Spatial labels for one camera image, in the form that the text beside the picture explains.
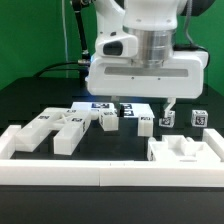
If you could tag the white chair back frame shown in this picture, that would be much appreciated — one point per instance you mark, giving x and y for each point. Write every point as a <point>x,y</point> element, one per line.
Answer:
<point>71,126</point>

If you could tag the small tagged cube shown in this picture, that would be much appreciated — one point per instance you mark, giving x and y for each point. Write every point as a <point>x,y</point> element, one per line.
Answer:
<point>199,118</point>
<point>168,121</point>

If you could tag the white left fence wall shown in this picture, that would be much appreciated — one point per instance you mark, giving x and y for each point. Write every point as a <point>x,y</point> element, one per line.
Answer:
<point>7,141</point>

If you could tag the white tag base sheet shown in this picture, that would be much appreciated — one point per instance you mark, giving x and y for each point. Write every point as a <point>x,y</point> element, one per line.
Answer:
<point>131,110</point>

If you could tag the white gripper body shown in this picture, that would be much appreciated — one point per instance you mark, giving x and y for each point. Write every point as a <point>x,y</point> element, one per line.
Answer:
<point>145,64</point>

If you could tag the small tagged cube right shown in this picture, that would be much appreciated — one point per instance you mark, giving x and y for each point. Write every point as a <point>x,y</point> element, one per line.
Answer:
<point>199,118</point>

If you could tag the small tagged cube left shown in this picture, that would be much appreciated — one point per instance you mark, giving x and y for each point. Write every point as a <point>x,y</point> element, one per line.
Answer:
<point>168,121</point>

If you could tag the white chair seat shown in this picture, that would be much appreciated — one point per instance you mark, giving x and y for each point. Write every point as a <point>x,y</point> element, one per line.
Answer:
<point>177,148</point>

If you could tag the white right fence wall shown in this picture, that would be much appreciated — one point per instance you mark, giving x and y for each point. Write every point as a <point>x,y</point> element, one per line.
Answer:
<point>214,140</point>

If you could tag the white fence wall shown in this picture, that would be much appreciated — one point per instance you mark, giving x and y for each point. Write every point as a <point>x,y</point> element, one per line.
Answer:
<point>104,173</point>
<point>214,140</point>
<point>7,141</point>

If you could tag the white front fence wall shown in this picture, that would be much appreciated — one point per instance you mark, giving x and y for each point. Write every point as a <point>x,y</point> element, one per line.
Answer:
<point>104,173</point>

